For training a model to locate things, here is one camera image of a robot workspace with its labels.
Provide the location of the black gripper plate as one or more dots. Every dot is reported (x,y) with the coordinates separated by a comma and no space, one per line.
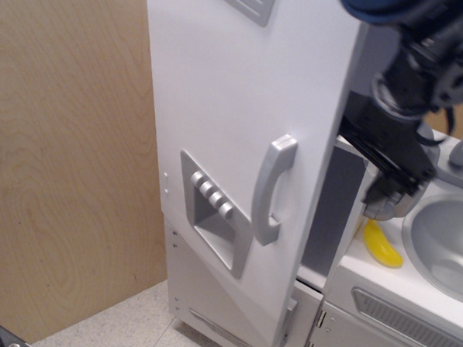
(392,145)

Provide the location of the grey fridge door handle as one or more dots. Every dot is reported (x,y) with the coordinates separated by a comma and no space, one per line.
(278,159)

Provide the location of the white toy fridge door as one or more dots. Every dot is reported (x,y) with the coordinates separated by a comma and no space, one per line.
(224,89)

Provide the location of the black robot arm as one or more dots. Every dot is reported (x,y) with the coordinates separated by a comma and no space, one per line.
(426,75)

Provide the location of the white fridge inner shelf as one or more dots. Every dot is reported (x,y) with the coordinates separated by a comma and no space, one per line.
(345,145)

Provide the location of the grey fridge top vent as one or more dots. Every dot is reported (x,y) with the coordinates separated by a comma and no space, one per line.
(244,1)

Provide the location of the grey toy telephone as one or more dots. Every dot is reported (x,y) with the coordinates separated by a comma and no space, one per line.
(400,204)

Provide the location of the yellow toy banana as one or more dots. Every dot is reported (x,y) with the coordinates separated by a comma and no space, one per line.
(379,247)

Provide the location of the silver toy sink bowl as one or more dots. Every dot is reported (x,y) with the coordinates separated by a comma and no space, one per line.
(433,238)

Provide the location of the brass door hinge upper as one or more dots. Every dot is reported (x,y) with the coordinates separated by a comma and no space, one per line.
(320,319)

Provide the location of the grey ice dispenser panel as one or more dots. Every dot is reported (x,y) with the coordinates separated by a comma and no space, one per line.
(215,217)

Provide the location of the grey oven vent panel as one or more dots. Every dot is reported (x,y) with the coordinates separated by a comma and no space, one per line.
(402,322)

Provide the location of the white lower freezer door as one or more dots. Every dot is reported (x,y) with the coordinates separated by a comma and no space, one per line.
(197,299)

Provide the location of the plywood board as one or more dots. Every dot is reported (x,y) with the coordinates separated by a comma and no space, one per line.
(80,219)

